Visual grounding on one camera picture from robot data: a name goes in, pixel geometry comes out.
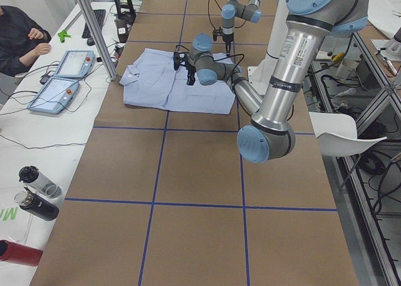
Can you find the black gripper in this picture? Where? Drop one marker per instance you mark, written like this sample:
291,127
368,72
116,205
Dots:
189,69
227,39

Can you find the light blue striped shirt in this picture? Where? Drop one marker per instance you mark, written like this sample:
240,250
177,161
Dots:
152,82

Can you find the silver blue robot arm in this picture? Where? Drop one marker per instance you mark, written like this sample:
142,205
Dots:
234,9
269,135

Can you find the black computer mouse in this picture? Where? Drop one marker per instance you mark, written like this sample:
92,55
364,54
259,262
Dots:
90,41

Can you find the upper blue teach pendant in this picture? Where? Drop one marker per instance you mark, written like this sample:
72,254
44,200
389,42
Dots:
75,64

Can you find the blue teach pendant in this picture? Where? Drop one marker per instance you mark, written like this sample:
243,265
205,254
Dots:
75,64
55,95

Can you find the lower blue teach pendant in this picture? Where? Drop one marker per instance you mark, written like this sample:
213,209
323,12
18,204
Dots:
55,95

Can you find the green plastic clamp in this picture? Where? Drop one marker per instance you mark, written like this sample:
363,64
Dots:
63,34

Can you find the white plastic chair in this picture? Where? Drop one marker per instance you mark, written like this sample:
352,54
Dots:
337,135

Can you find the seated person in black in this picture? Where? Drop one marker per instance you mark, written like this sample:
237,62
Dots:
22,41

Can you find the clear bottle black lid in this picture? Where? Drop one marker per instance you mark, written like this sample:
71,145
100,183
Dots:
32,176

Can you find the black water bottle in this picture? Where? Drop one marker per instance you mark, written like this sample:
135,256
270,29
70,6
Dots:
36,205

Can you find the red water bottle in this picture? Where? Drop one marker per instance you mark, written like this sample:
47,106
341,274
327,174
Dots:
12,252

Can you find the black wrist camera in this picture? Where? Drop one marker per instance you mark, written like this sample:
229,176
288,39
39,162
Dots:
218,33
180,59

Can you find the aluminium frame post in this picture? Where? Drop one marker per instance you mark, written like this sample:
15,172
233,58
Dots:
96,34

